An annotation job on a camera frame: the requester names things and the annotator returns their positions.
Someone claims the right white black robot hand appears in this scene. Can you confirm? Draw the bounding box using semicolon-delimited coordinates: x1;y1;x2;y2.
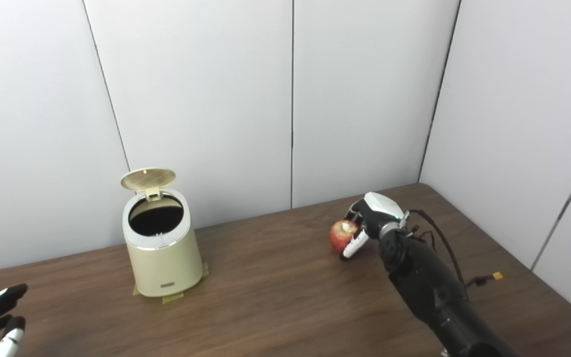
340;192;407;262

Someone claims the red apple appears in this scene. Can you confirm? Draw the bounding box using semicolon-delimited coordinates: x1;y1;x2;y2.
330;220;360;253

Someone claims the cream-colored bin body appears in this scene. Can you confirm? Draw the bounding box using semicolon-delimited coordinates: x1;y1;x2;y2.
122;188;204;298

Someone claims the cream round bin lid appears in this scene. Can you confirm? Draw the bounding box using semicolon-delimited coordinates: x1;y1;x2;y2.
120;168;177;201

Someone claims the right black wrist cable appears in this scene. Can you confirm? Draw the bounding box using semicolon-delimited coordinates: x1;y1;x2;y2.
407;209;469;298

